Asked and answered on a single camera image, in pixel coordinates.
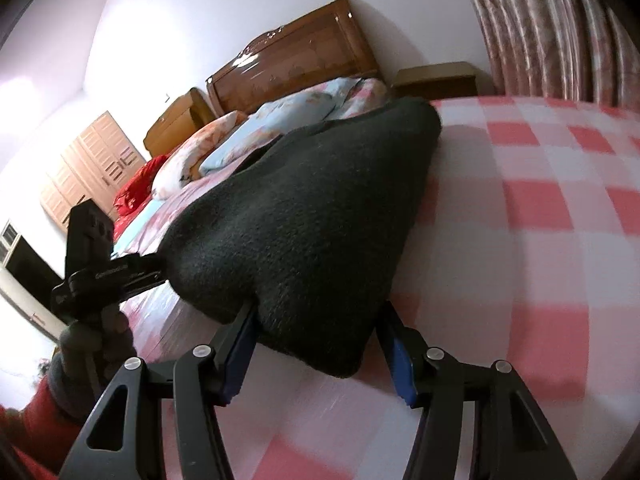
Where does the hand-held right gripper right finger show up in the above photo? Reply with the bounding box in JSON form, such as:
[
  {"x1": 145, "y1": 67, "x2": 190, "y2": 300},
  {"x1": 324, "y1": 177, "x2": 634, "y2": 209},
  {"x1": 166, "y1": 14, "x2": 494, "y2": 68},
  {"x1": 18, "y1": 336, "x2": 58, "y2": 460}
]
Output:
[{"x1": 377, "y1": 300, "x2": 581, "y2": 480}]

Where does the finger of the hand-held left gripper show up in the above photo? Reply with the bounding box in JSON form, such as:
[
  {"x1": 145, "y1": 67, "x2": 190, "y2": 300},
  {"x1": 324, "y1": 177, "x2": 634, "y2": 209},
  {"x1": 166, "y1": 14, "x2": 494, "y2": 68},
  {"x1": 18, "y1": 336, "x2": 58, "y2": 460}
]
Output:
[{"x1": 139, "y1": 254, "x2": 168, "y2": 292}]

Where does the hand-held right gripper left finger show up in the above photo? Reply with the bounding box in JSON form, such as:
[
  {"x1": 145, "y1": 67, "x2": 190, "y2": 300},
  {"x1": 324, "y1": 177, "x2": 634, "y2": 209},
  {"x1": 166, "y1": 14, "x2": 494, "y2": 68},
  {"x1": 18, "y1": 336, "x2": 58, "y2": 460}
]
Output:
[{"x1": 59, "y1": 302, "x2": 258, "y2": 480}]

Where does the black knit garment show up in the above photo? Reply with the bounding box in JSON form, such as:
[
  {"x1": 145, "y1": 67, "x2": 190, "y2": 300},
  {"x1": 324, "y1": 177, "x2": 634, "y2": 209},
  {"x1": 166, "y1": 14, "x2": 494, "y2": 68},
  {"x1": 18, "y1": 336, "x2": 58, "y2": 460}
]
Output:
[{"x1": 159, "y1": 96, "x2": 443, "y2": 380}]

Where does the person's left hand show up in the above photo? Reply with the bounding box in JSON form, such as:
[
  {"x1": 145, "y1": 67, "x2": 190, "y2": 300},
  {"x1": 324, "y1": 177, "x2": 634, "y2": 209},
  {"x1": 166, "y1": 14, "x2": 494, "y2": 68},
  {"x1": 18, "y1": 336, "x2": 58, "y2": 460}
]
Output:
[{"x1": 56, "y1": 305, "x2": 137, "y2": 378}]

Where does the light blue blanket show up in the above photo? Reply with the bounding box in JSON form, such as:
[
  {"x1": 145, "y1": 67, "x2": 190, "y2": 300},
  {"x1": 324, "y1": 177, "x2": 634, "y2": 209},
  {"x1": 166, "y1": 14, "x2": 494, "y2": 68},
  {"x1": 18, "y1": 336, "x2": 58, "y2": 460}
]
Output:
[{"x1": 112, "y1": 197, "x2": 168, "y2": 256}]

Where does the dark panel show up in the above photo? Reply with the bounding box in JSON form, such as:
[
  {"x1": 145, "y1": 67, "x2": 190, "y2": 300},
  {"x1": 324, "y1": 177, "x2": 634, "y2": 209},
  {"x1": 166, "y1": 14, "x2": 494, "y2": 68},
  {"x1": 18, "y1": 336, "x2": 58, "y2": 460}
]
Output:
[{"x1": 0, "y1": 237, "x2": 68, "y2": 293}]

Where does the red cloth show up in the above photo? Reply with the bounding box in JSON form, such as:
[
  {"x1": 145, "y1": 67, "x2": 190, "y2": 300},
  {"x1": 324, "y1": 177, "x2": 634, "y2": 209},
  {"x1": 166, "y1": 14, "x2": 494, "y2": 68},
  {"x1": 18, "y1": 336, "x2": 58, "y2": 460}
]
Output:
[{"x1": 112, "y1": 155, "x2": 168, "y2": 233}]

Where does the wooden wardrobe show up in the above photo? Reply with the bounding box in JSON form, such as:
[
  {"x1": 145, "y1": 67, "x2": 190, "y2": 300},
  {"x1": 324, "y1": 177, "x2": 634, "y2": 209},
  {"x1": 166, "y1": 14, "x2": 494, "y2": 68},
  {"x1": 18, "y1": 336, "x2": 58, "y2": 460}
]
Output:
[{"x1": 39, "y1": 112, "x2": 148, "y2": 231}]

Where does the orange floral pillow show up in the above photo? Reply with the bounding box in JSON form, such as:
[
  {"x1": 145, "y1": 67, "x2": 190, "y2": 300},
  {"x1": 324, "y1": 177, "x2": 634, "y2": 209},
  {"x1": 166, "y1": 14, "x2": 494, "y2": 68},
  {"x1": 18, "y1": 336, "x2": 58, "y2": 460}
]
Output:
[{"x1": 151, "y1": 111, "x2": 248, "y2": 198}]

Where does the wooden nightstand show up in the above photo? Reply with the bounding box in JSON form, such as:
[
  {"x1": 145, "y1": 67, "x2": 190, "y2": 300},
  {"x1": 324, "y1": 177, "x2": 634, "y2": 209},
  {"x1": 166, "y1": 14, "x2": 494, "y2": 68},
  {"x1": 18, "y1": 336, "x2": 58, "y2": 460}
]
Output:
[
  {"x1": 391, "y1": 62, "x2": 478, "y2": 98},
  {"x1": 144, "y1": 87, "x2": 216, "y2": 158}
]

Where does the light blue floral pillow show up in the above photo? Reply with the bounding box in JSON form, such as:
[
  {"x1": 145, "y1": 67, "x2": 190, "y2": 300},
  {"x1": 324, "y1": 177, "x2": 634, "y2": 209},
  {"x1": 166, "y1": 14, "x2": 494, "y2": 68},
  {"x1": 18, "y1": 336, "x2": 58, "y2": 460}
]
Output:
[{"x1": 199, "y1": 79, "x2": 351, "y2": 178}]

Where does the pink checked bed sheet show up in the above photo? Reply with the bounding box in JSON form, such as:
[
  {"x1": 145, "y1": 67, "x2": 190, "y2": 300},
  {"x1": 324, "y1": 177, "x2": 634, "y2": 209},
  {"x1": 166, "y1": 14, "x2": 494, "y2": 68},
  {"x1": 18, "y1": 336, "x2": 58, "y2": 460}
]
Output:
[{"x1": 112, "y1": 94, "x2": 640, "y2": 480}]

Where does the wooden headboard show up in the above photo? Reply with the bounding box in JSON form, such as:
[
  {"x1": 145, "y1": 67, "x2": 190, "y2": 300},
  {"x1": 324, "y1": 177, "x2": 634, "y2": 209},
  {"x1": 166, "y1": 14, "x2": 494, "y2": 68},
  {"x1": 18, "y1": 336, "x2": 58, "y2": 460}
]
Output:
[{"x1": 206, "y1": 0, "x2": 381, "y2": 116}]

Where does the pink floral pillow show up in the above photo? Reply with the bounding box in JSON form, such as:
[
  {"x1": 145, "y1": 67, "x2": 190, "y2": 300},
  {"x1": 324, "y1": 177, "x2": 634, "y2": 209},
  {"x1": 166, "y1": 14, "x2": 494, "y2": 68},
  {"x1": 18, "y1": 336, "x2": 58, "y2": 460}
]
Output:
[{"x1": 325, "y1": 77, "x2": 391, "y2": 121}]

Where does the pink floral curtain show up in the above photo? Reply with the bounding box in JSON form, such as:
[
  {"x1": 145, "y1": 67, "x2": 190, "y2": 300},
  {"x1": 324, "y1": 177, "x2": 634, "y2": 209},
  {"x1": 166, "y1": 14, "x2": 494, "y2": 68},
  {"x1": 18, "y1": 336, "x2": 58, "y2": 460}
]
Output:
[{"x1": 456, "y1": 0, "x2": 640, "y2": 111}]

